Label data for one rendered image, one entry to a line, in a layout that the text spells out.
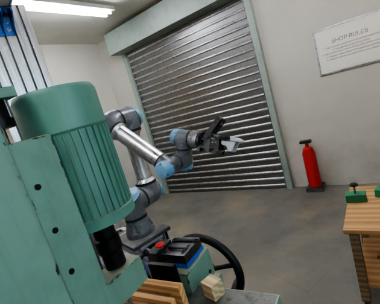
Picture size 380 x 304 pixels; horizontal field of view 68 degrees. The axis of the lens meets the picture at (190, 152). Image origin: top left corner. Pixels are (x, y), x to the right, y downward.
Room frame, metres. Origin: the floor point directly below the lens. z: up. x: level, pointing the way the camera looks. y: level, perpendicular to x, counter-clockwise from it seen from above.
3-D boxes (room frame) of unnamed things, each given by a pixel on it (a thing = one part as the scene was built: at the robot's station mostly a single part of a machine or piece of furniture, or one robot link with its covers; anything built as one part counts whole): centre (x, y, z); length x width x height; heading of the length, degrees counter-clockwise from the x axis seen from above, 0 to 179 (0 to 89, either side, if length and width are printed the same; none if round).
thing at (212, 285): (0.67, 0.04, 0.92); 0.04 x 0.04 x 0.04; 36
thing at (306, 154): (3.14, -1.30, 0.30); 0.19 x 0.18 x 0.60; 142
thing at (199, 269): (0.80, 0.12, 0.91); 0.15 x 0.14 x 0.09; 57
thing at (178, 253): (0.80, 0.13, 0.99); 0.13 x 0.11 x 0.06; 57
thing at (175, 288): (0.71, 0.21, 0.94); 0.22 x 0.02 x 0.07; 57
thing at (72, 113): (0.65, 0.25, 1.35); 0.18 x 0.18 x 0.31
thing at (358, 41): (2.86, -1.82, 1.48); 0.64 x 0.02 x 0.46; 52
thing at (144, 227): (1.41, 0.36, 0.87); 0.15 x 0.15 x 0.10
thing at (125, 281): (0.63, 0.26, 1.03); 0.14 x 0.07 x 0.09; 147
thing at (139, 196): (1.41, 0.36, 0.98); 0.13 x 0.12 x 0.14; 143
